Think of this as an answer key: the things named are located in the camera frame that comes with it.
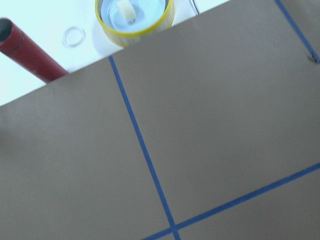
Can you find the red cardboard tube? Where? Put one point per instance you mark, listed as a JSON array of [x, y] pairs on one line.
[[19, 47]]

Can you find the brown paper table cover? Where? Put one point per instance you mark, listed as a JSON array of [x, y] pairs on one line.
[[207, 131]]

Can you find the white food piece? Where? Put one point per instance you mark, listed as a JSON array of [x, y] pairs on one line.
[[126, 10]]

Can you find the yellow rimmed round tub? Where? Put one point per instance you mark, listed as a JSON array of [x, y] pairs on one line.
[[126, 39]]

